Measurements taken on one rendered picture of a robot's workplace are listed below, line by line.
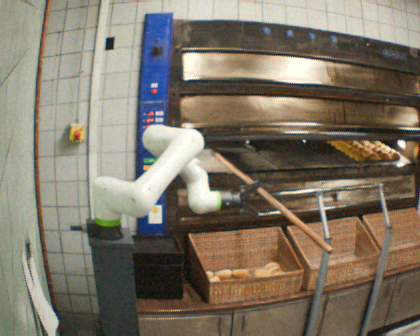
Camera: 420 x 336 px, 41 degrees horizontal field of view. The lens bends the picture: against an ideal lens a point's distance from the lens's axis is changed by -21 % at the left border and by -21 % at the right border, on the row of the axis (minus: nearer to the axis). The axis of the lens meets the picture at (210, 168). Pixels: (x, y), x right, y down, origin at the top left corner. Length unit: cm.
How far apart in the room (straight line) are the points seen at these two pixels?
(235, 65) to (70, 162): 108
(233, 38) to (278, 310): 159
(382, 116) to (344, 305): 132
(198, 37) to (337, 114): 100
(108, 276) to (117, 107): 120
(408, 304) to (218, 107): 198
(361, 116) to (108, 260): 206
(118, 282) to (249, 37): 171
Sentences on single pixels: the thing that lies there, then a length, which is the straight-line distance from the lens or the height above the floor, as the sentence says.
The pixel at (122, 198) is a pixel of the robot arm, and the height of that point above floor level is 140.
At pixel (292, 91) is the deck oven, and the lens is 396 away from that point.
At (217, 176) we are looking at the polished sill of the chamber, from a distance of 391.
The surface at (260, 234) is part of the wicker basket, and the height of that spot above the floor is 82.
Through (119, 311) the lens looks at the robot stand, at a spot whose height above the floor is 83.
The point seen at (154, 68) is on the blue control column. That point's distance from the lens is 368.
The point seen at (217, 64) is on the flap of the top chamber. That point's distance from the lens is 379.
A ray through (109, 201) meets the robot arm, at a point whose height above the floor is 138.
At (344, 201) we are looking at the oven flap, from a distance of 425.
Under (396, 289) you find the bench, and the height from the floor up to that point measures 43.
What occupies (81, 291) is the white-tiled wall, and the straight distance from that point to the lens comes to 403.
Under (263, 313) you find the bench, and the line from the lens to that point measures 371.
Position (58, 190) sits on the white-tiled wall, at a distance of 378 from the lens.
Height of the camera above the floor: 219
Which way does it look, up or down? 14 degrees down
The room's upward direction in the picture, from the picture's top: 2 degrees clockwise
